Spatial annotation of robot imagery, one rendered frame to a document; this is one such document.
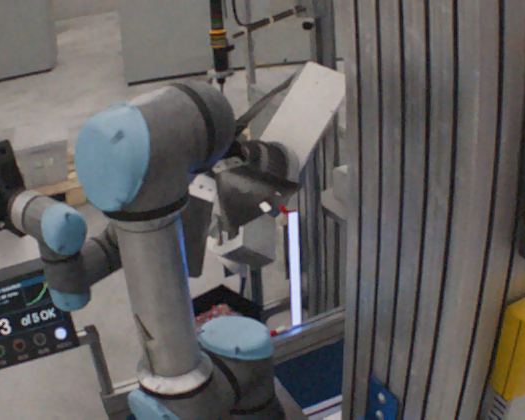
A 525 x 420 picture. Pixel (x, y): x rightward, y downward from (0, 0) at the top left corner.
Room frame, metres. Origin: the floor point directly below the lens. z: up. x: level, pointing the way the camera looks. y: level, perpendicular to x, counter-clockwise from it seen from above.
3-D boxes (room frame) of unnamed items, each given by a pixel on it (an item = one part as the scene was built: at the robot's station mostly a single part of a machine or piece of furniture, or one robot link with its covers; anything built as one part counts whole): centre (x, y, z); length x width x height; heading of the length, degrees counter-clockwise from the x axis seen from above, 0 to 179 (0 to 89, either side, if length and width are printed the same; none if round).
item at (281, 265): (2.06, -0.11, 0.73); 0.15 x 0.09 x 0.22; 117
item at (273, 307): (1.93, -0.05, 0.56); 0.19 x 0.04 x 0.04; 117
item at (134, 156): (0.75, 0.14, 1.41); 0.15 x 0.12 x 0.55; 139
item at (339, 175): (2.14, -0.35, 0.92); 0.17 x 0.16 x 0.11; 117
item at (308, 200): (1.98, -0.15, 0.58); 0.09 x 0.05 x 1.15; 27
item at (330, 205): (2.06, -0.35, 0.85); 0.36 x 0.24 x 0.03; 27
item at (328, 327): (1.35, 0.01, 0.82); 0.90 x 0.04 x 0.08; 117
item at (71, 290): (0.94, 0.33, 1.34); 0.11 x 0.08 x 0.11; 139
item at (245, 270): (1.88, 0.05, 0.46); 0.09 x 0.05 x 0.91; 27
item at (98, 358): (1.15, 0.40, 0.96); 0.03 x 0.03 x 0.20; 27
